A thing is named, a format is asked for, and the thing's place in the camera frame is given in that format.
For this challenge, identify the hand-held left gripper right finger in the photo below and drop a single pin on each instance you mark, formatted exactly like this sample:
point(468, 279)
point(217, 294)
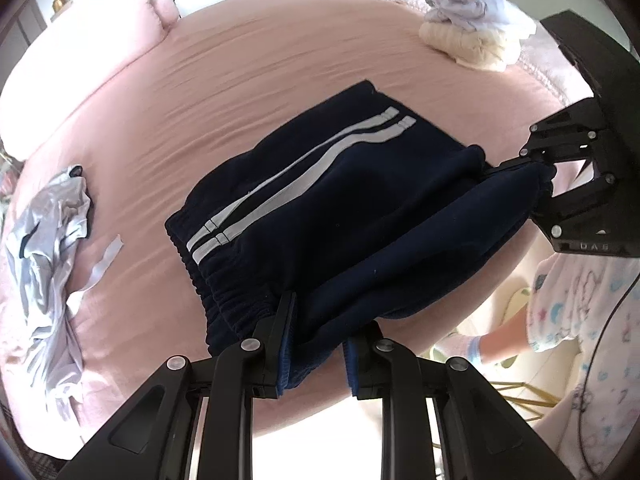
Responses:
point(352, 365)

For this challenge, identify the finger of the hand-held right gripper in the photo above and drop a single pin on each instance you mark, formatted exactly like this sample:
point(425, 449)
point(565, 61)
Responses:
point(560, 135)
point(575, 210)

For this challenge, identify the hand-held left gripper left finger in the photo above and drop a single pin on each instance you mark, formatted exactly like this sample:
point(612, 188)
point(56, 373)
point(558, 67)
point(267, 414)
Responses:
point(285, 345)

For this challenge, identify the navy pants with white stripes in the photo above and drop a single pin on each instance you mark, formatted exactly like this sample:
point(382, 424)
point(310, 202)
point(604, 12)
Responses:
point(380, 200)

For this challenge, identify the white crumpled clothes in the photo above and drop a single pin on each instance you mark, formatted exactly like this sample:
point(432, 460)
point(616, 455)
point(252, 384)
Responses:
point(465, 0)

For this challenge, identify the pale pink quilted duvet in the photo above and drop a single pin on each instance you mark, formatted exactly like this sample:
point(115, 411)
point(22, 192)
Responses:
point(542, 62)

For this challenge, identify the person's printed pajamas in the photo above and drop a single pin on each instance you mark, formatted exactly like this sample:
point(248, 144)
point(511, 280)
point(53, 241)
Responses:
point(590, 310)

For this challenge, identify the white and blue sock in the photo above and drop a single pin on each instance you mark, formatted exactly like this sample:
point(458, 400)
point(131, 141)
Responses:
point(465, 350)

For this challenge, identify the cream garment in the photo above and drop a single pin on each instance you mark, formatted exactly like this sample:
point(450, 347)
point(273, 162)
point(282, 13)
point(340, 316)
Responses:
point(465, 47)

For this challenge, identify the person's bare leg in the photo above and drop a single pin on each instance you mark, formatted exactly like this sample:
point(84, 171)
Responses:
point(505, 342)

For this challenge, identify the white ribbon strip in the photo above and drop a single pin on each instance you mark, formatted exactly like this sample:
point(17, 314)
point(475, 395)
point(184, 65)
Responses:
point(107, 257)

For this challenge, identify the silver satin garment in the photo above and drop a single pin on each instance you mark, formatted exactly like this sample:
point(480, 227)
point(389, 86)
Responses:
point(45, 220)

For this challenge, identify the pink bed sheet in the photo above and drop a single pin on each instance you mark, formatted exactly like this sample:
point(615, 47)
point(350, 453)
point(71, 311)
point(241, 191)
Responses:
point(250, 60)

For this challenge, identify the pink ruffled pillow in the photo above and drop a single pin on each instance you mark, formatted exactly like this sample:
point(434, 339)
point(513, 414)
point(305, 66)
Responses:
point(100, 35)

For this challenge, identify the grey cabinet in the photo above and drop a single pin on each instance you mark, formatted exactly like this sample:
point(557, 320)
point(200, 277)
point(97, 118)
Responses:
point(22, 35)

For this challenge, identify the gold vase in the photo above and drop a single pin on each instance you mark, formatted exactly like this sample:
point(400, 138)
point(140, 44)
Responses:
point(60, 4)

